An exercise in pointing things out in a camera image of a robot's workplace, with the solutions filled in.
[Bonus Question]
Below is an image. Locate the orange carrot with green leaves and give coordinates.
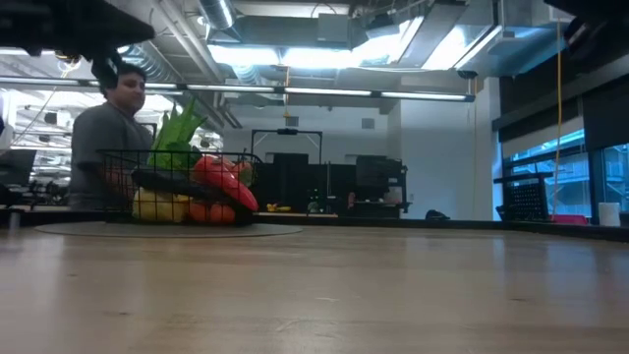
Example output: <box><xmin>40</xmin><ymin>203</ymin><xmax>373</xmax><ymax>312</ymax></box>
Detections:
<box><xmin>190</xmin><ymin>153</ymin><xmax>260</xmax><ymax>213</ymax></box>

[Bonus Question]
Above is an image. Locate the orange tangerine bunch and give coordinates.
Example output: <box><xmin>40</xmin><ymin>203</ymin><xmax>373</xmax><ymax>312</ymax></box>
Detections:
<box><xmin>185</xmin><ymin>200</ymin><xmax>237</xmax><ymax>226</ymax></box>

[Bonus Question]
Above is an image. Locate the green leafy vegetable stalk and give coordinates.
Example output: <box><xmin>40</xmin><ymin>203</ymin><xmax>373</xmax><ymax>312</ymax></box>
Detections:
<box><xmin>146</xmin><ymin>96</ymin><xmax>210</xmax><ymax>173</ymax></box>

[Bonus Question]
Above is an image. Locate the yellow lumpy fruit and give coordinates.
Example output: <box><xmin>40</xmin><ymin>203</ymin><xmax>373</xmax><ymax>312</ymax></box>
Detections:
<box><xmin>131</xmin><ymin>186</ymin><xmax>193</xmax><ymax>225</ymax></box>

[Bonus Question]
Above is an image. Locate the grey round mat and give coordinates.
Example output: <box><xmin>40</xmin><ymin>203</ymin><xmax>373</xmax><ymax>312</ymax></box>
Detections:
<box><xmin>32</xmin><ymin>220</ymin><xmax>305</xmax><ymax>240</ymax></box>

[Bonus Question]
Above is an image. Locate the long ceiling light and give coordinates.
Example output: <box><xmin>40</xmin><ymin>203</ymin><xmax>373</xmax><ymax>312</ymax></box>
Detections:
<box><xmin>184</xmin><ymin>82</ymin><xmax>477</xmax><ymax>103</ymax></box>

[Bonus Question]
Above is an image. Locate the person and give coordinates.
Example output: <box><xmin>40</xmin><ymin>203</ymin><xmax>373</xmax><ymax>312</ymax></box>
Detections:
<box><xmin>67</xmin><ymin>62</ymin><xmax>154</xmax><ymax>211</ymax></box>

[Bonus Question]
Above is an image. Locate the red bin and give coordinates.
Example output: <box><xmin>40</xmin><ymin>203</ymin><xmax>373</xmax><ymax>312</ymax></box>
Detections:
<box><xmin>548</xmin><ymin>213</ymin><xmax>590</xmax><ymax>227</ymax></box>

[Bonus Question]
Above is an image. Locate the round ceiling device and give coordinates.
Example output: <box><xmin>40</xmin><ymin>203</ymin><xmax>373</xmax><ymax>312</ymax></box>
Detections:
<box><xmin>54</xmin><ymin>48</ymin><xmax>84</xmax><ymax>66</ymax></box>

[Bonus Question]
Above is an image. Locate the white cup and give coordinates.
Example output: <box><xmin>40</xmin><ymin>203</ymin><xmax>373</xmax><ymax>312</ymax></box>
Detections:
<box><xmin>598</xmin><ymin>202</ymin><xmax>622</xmax><ymax>226</ymax></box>

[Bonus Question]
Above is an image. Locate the dark monitor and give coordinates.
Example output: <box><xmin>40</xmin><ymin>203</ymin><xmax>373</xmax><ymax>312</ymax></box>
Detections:
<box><xmin>0</xmin><ymin>148</ymin><xmax>38</xmax><ymax>188</ymax></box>

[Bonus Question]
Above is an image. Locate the black gantry frame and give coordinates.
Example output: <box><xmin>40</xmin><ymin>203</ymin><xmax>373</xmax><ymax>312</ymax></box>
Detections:
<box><xmin>250</xmin><ymin>128</ymin><xmax>324</xmax><ymax>161</ymax></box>

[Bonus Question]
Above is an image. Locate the round silver air duct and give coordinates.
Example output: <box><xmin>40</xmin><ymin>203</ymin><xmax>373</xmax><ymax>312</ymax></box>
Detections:
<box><xmin>198</xmin><ymin>0</ymin><xmax>238</xmax><ymax>31</ymax></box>

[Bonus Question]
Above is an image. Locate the black wire basket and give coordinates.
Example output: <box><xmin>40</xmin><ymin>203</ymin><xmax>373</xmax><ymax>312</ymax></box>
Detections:
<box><xmin>96</xmin><ymin>148</ymin><xmax>266</xmax><ymax>227</ymax></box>

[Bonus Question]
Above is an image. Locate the yellow hanging cord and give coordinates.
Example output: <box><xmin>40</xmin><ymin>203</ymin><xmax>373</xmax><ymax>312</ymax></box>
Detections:
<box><xmin>553</xmin><ymin>0</ymin><xmax>564</xmax><ymax>217</ymax></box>

